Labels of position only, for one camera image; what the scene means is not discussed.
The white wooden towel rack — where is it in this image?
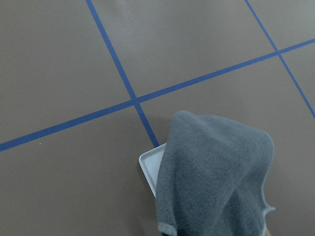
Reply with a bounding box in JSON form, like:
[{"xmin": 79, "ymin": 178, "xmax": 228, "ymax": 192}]
[{"xmin": 138, "ymin": 144, "xmax": 166, "ymax": 197}]

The grey terry towel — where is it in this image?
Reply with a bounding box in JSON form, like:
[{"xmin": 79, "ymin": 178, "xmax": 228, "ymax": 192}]
[{"xmin": 156, "ymin": 111, "xmax": 274, "ymax": 236}]

